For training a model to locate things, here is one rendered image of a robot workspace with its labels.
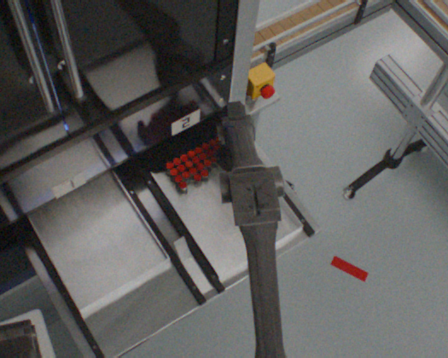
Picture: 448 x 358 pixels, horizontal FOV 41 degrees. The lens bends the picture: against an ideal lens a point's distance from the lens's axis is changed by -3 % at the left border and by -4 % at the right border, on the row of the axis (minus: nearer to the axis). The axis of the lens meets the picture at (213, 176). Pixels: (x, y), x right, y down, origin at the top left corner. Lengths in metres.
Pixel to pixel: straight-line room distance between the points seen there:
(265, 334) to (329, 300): 1.48
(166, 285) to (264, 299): 0.58
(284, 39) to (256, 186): 0.95
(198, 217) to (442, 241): 1.40
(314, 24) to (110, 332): 1.10
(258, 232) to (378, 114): 2.03
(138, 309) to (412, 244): 1.47
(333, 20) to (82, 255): 1.05
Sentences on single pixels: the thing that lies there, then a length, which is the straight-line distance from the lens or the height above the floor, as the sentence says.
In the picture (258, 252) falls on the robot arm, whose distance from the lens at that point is 1.02.
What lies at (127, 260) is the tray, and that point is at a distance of 1.61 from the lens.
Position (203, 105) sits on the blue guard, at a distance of 1.61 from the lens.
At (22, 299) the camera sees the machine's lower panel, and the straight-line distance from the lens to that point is 2.06.
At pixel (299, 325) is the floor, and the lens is 2.50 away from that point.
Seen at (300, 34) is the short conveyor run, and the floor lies 0.93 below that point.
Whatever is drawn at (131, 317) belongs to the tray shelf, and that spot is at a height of 0.88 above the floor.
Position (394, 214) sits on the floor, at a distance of 2.76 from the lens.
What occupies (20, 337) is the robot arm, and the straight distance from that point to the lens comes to 1.07.
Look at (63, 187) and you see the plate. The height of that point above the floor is 1.03.
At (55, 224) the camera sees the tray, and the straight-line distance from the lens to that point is 1.68.
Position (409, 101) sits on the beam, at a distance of 2.40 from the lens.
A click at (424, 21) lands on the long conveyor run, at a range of 2.12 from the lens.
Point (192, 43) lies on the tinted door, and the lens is 1.38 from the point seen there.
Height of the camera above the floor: 2.41
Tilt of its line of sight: 64 degrees down
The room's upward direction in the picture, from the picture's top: 5 degrees clockwise
